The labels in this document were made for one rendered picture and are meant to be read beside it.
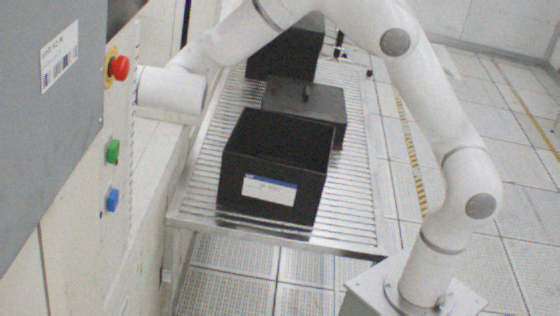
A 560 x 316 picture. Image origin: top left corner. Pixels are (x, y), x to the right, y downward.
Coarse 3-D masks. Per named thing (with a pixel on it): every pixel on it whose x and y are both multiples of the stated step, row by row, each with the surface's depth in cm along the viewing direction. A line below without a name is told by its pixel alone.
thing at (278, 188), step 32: (256, 128) 174; (288, 128) 172; (320, 128) 170; (224, 160) 149; (256, 160) 147; (288, 160) 176; (320, 160) 176; (224, 192) 154; (256, 192) 152; (288, 192) 151; (320, 192) 149
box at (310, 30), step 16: (304, 16) 229; (320, 16) 233; (288, 32) 216; (304, 32) 216; (320, 32) 216; (272, 48) 221; (288, 48) 221; (304, 48) 220; (320, 48) 220; (256, 64) 225; (272, 64) 224; (288, 64) 224; (304, 64) 224; (304, 80) 228
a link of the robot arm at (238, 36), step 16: (256, 0) 101; (240, 16) 103; (256, 16) 101; (208, 32) 108; (224, 32) 104; (240, 32) 103; (256, 32) 103; (272, 32) 103; (192, 48) 118; (208, 48) 106; (224, 48) 105; (240, 48) 105; (256, 48) 106; (192, 64) 119; (208, 64) 119; (224, 64) 107
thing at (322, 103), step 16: (272, 80) 207; (288, 80) 209; (272, 96) 196; (288, 96) 197; (304, 96) 198; (320, 96) 202; (336, 96) 204; (288, 112) 188; (304, 112) 190; (320, 112) 191; (336, 112) 194; (336, 128) 189; (336, 144) 192
